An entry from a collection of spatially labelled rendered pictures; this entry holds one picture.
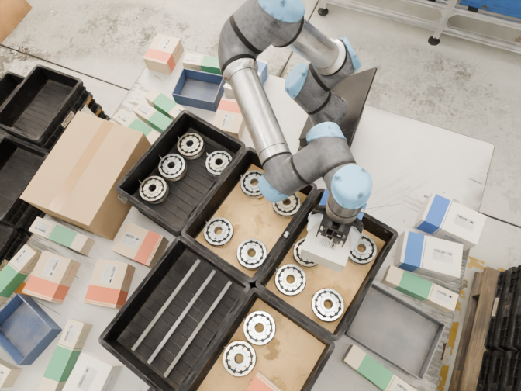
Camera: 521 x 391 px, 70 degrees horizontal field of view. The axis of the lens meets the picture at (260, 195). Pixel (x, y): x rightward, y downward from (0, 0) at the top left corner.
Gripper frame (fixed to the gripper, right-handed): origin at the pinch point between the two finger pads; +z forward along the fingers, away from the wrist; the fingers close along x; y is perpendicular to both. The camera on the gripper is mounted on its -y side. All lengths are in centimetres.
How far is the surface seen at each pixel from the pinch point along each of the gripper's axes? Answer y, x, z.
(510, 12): -195, 53, 78
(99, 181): 9, -84, 21
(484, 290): -30, 80, 97
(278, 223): -3.1, -18.4, 27.7
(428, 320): 6, 42, 40
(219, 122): -36, -59, 34
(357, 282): 6.1, 13.6, 27.6
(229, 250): 12.8, -30.6, 27.6
